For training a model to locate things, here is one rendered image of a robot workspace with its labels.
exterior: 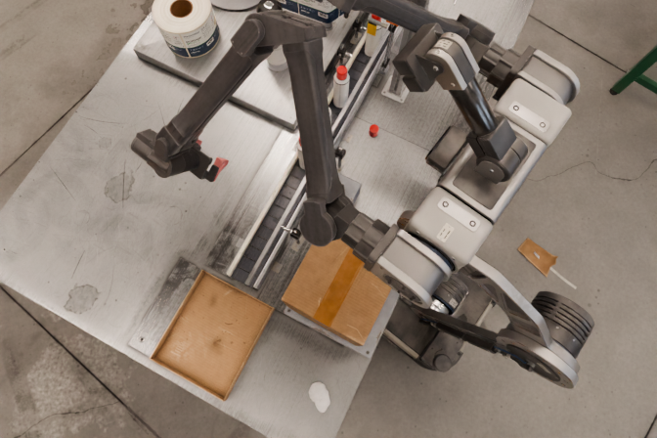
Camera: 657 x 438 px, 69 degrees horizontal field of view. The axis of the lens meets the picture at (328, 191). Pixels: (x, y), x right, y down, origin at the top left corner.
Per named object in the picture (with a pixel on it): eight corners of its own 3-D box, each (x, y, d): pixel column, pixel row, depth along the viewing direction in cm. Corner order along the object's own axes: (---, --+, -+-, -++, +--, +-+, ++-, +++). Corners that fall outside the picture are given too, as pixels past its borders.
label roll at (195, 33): (221, 12, 179) (212, -17, 165) (218, 58, 173) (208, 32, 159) (168, 12, 179) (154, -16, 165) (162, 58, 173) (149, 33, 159)
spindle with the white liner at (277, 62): (273, 46, 175) (263, -12, 146) (294, 56, 173) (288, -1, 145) (261, 65, 172) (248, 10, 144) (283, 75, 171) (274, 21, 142)
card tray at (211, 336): (204, 271, 154) (201, 269, 150) (275, 308, 150) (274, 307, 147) (153, 358, 146) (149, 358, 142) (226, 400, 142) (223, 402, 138)
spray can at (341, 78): (336, 93, 169) (338, 60, 149) (350, 99, 168) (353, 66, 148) (330, 105, 167) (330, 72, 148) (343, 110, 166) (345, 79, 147)
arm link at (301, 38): (300, 6, 77) (329, 2, 85) (235, 16, 83) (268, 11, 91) (335, 249, 93) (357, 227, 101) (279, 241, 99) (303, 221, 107)
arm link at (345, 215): (355, 229, 91) (367, 217, 95) (314, 197, 93) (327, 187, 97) (336, 259, 96) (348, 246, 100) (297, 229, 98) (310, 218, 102)
